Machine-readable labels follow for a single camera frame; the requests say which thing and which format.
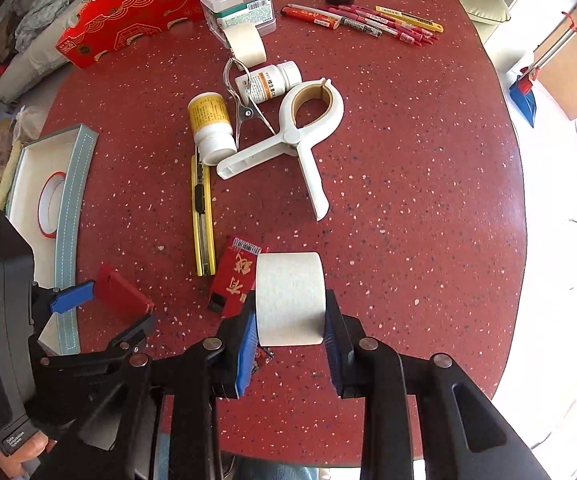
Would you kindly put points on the red box with gold characters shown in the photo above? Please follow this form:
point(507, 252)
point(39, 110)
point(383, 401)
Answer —
point(235, 276)

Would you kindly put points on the white grey pen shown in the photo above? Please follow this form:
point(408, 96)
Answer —
point(349, 22)

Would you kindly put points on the white masking tape roll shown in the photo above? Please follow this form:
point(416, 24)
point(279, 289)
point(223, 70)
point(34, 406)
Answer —
point(290, 299)

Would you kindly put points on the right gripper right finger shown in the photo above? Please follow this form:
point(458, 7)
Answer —
point(342, 335)

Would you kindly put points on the white pill bottle red text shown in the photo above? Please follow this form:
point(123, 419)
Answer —
point(269, 82)

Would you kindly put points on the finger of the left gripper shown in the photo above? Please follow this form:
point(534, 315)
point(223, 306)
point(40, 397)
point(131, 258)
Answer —
point(133, 338)
point(71, 298)

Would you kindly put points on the red cardboard tray box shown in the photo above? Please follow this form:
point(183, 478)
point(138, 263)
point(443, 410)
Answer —
point(106, 26)

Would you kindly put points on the red broom handles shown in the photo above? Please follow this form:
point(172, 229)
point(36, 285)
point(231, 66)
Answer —
point(569, 33)

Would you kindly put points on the yellow label white pill bottle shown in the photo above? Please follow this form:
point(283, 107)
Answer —
point(211, 127)

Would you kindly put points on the small red box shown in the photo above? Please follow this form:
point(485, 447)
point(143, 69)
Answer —
point(120, 296)

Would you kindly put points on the large white plastic clamp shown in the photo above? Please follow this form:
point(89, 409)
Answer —
point(294, 140)

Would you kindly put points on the white tray with grey rim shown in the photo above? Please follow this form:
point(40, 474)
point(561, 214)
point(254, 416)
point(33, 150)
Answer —
point(70, 150)

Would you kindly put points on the red marker pen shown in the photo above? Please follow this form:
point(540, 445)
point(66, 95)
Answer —
point(311, 17)

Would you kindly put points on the person's left hand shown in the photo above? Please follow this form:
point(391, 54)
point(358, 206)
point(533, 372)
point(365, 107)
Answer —
point(12, 465)

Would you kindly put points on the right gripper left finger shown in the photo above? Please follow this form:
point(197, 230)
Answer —
point(230, 371)

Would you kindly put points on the blue dustpan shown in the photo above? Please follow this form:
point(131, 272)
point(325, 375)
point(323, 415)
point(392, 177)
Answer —
point(522, 95)

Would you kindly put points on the yellow slim utility knife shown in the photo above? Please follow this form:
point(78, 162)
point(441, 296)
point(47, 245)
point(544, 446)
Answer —
point(411, 19)

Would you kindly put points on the clear plastic storage box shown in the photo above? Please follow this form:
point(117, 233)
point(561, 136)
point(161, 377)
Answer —
point(222, 14)

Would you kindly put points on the wide white tape roll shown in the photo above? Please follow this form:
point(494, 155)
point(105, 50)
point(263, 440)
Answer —
point(245, 44)

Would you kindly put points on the silver metal clip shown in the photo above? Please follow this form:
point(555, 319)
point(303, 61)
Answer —
point(245, 108)

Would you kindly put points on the red edged tape roll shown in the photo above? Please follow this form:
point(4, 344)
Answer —
point(49, 204)

